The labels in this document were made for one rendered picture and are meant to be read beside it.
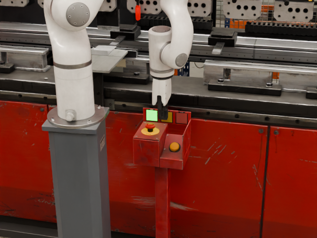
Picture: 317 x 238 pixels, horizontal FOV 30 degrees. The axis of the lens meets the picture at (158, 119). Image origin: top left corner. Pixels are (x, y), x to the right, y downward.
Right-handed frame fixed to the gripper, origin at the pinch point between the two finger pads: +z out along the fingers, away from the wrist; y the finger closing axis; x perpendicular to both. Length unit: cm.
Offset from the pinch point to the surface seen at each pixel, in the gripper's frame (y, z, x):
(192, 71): -292, 120, -46
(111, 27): -52, -10, -35
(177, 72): -213, 85, -42
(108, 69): -25.3, -3.2, -28.4
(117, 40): -61, -1, -36
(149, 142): -9.8, 19.0, -8.1
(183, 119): -25.3, 16.2, 2.1
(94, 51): -42, -3, -40
